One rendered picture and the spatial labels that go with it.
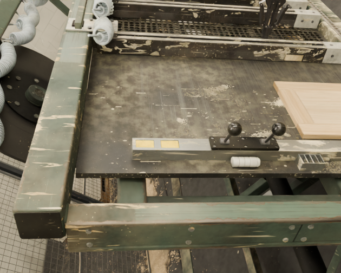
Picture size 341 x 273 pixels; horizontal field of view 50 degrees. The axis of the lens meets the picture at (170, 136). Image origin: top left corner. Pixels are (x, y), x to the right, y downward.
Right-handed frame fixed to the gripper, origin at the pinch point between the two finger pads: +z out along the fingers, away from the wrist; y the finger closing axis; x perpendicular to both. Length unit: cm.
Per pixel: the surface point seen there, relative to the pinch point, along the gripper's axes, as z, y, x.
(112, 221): 4, 62, 92
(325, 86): 6.5, -17.0, 28.9
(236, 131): -6, 31, 72
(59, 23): 210, 165, -465
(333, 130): 7, -8, 56
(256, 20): 5.7, -5.4, -28.2
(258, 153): 6, 21, 68
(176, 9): 2.8, 35.0, -28.3
